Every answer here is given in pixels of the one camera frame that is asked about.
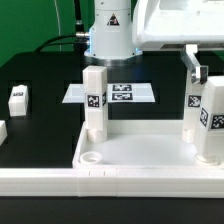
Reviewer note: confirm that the white marker base plate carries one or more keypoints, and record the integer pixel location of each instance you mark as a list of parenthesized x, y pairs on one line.
[(116, 93)]

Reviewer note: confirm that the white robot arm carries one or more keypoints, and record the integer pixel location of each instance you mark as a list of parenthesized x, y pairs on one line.
[(122, 31)]

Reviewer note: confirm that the white left fence block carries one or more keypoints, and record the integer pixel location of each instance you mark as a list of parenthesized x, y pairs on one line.
[(3, 131)]

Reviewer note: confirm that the white front fence bar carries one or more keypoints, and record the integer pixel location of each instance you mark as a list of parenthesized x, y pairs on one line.
[(183, 182)]

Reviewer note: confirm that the white desk top tray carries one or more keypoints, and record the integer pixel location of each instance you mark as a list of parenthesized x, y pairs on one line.
[(140, 144)]

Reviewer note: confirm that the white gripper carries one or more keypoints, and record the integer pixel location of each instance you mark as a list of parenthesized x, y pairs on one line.
[(169, 24)]

